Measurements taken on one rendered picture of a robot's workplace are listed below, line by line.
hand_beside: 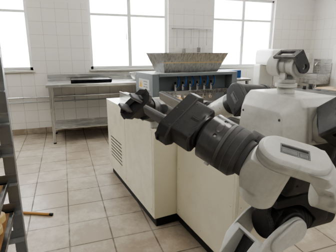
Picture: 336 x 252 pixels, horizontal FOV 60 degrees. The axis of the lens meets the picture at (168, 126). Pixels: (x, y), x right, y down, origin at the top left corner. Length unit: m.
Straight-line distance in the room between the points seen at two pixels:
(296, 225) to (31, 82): 4.72
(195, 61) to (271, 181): 1.77
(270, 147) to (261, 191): 0.08
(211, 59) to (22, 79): 3.63
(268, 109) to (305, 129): 0.12
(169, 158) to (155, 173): 0.15
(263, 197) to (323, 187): 0.09
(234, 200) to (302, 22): 5.81
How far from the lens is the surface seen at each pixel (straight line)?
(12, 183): 0.97
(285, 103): 0.86
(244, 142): 0.49
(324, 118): 0.81
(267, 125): 0.88
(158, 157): 2.13
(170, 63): 2.10
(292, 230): 1.03
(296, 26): 7.04
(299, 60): 0.89
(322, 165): 0.49
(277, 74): 0.95
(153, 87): 2.00
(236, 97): 1.09
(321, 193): 0.50
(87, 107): 5.29
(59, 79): 5.15
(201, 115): 0.54
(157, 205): 2.29
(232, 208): 1.73
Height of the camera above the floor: 1.32
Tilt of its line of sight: 14 degrees down
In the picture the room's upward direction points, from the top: straight up
